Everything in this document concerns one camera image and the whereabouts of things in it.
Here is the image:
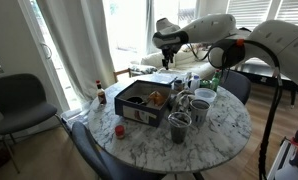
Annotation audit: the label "brown sauce bottle red cap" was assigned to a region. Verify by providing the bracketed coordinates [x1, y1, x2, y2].
[96, 80, 107, 104]

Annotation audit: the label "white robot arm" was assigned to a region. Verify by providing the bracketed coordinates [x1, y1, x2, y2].
[152, 14, 298, 85]

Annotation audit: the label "round white marble table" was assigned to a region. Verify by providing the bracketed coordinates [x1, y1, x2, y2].
[88, 77, 252, 174]

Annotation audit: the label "dark grey chair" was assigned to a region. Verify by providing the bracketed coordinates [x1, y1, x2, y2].
[0, 73, 61, 172]

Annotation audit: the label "blue fabric chair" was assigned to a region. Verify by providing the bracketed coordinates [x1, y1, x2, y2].
[72, 122, 165, 180]

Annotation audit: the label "beige sofa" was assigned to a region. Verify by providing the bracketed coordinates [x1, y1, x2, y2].
[129, 48, 215, 79]

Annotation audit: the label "orange snack packet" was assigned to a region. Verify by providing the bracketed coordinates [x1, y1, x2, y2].
[148, 91, 166, 106]

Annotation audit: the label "dark smoky plastic cup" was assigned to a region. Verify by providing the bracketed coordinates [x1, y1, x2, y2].
[168, 112, 192, 144]

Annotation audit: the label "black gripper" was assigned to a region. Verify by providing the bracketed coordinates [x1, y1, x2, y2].
[162, 45, 181, 70]

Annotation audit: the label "large clear plastic container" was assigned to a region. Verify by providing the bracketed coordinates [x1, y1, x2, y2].
[194, 88, 217, 103]

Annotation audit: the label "green bottle with red cap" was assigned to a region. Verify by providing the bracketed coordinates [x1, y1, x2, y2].
[210, 69, 220, 91]

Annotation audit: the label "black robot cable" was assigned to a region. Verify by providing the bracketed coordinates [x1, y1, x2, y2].
[185, 38, 284, 180]

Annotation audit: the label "blue cardboard box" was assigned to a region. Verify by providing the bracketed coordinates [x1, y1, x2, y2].
[114, 80, 171, 127]

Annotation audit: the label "white bottle with blue cap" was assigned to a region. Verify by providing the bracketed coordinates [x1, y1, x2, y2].
[190, 75, 200, 92]

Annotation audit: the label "white curtain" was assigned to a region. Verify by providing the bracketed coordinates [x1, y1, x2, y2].
[37, 0, 115, 101]

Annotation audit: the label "clear storage box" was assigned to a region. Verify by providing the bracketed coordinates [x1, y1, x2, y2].
[149, 73, 187, 85]

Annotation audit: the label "crumpled white grey cloth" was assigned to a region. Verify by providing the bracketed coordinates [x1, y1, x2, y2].
[171, 90, 195, 113]

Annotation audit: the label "white window blinds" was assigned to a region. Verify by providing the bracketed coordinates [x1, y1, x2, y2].
[226, 0, 298, 30]

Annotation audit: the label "small red capped jar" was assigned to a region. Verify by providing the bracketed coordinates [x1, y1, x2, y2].
[115, 125, 125, 139]

